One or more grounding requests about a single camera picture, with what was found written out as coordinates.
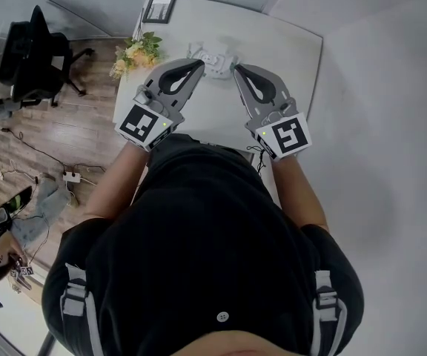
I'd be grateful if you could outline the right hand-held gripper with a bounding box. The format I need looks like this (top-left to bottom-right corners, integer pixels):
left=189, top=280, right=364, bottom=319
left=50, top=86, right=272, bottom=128
left=234, top=63, right=313, bottom=161

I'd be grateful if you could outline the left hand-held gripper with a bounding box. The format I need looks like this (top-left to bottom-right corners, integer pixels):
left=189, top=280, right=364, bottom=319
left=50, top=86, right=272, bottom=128
left=114, top=58, right=206, bottom=153

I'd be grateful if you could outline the white lidded wet wipe pack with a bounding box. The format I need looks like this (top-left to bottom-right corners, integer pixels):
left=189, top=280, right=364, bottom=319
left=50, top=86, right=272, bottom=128
left=186, top=37, right=242, bottom=81

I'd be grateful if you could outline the person's left forearm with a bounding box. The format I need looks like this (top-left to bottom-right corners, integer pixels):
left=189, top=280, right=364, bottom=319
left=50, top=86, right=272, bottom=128
left=83, top=141, right=151, bottom=220

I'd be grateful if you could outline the person's right forearm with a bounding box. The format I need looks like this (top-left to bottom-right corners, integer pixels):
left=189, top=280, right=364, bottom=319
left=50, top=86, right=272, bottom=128
left=271, top=154, right=329, bottom=233

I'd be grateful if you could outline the yellow artificial flower bouquet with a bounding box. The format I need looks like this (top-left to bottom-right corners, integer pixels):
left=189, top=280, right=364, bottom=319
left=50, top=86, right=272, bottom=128
left=109, top=31, right=165, bottom=83

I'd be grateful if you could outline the black office chair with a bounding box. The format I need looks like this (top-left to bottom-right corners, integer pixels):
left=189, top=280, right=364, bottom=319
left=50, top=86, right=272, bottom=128
left=0, top=4, right=96, bottom=109

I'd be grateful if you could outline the person's black shirt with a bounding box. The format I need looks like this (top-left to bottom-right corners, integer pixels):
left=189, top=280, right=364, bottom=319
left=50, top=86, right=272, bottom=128
left=41, top=133, right=365, bottom=356

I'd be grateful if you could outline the black dangling cord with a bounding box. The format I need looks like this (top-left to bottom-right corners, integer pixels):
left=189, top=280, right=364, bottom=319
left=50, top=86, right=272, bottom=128
left=246, top=145, right=268, bottom=176

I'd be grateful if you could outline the black picture frame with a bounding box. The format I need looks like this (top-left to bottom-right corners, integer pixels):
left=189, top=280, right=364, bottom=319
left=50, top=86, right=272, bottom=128
left=142, top=0, right=177, bottom=24

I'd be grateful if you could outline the black floor cable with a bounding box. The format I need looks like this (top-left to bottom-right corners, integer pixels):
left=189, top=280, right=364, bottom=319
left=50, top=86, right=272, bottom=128
left=0, top=127, right=107, bottom=174

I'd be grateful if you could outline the grey harness strap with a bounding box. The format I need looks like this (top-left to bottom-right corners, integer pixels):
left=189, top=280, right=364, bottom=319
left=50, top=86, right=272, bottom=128
left=59, top=262, right=105, bottom=356
left=309, top=269, right=348, bottom=356

